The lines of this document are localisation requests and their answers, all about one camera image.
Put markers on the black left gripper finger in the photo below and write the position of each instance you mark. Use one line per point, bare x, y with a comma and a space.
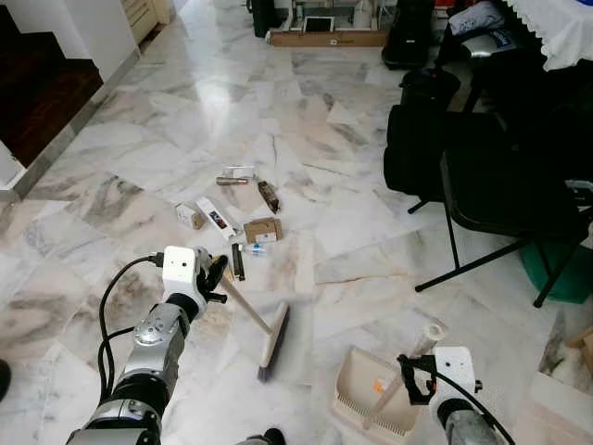
220, 263
224, 283

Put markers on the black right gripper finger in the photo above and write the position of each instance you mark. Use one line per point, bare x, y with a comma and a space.
409, 393
408, 362

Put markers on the long dark brown box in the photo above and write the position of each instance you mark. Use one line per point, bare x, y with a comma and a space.
238, 262

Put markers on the beige plastic dustpan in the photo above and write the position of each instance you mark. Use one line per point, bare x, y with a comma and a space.
366, 394

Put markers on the beige broom with dark bristles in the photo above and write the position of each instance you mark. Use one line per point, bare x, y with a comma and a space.
274, 348

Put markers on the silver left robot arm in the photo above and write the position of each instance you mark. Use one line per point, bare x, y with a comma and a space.
153, 338

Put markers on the clear plastic water bottle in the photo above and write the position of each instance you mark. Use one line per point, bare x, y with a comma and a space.
259, 250

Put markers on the long white red-printed box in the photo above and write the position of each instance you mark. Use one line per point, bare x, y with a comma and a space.
219, 219

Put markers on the small white beige box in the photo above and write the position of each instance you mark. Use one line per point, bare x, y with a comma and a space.
190, 217

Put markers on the flat brown cardboard box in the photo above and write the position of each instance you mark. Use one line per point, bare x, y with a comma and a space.
261, 227

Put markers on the short dark brown box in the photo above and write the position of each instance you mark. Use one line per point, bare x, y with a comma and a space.
269, 197

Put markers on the metallic cylinder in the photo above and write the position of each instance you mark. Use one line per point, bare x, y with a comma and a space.
232, 180

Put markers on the flat white box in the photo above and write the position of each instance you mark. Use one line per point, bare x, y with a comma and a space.
243, 171

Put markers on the black robot left foot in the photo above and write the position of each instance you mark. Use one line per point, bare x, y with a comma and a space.
274, 438

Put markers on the green bag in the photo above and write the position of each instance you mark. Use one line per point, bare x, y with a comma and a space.
565, 276

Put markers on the black folding chair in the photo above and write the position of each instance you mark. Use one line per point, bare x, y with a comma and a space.
500, 199

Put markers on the large black bag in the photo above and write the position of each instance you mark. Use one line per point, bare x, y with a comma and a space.
417, 153

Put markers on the long brown cardboard carton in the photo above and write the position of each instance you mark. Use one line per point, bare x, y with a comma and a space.
329, 39

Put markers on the black upright object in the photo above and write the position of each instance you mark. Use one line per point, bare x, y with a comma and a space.
263, 17

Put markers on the white framed tablet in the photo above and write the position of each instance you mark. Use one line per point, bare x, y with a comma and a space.
319, 24

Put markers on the light wood drawer unit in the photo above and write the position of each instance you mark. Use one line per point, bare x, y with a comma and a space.
144, 14

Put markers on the round black bag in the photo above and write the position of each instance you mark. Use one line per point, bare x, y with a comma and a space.
428, 86

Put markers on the tall black case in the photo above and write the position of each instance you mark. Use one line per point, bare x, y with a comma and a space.
408, 32

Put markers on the white lace cloth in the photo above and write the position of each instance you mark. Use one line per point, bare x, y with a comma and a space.
561, 28

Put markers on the blue and white bag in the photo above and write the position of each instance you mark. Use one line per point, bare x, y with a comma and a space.
477, 17

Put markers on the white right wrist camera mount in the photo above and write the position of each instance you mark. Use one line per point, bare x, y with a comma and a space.
456, 371

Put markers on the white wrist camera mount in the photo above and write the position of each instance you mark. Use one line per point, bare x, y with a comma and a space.
179, 264
456, 371

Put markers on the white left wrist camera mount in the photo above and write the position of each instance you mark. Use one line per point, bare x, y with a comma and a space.
179, 264

